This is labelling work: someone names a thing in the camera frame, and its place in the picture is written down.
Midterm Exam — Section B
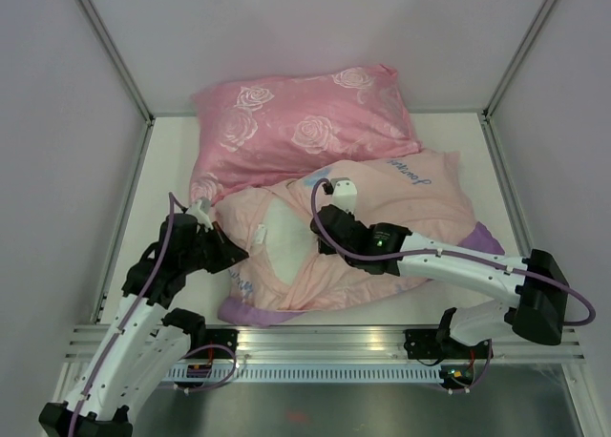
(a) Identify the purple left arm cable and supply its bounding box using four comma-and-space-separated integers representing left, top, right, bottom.
66, 192, 201, 437

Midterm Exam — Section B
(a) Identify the purple Elsa pillowcase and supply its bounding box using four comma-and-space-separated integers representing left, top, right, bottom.
215, 150, 503, 327

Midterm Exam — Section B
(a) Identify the aluminium frame post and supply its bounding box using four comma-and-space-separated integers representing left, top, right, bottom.
482, 0, 561, 122
74, 0, 155, 125

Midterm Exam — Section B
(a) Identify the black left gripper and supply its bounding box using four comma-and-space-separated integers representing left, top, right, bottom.
181, 221, 248, 275

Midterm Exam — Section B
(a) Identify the right aluminium frame post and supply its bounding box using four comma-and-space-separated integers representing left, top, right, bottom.
482, 0, 561, 122

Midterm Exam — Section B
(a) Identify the pink rose-patterned pillow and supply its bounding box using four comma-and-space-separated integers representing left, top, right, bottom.
189, 65, 421, 202

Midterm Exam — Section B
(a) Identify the left aluminium frame post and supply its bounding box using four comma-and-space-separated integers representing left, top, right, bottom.
74, 0, 155, 125

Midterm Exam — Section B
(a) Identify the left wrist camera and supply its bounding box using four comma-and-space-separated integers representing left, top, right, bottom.
186, 198, 213, 231

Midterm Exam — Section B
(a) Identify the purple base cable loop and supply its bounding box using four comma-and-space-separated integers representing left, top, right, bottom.
180, 341, 242, 393

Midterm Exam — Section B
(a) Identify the aluminium front rail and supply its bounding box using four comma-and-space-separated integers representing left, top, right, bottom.
64, 323, 586, 364

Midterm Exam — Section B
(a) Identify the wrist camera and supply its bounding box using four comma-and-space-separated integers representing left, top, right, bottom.
324, 177, 358, 215
186, 198, 213, 231

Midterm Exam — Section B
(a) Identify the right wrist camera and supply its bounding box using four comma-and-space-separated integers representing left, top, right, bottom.
324, 177, 358, 215

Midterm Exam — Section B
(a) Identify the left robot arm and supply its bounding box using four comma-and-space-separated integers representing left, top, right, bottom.
38, 213, 248, 436

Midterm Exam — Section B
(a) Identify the white slotted cable duct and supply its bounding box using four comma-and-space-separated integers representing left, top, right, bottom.
163, 363, 443, 385

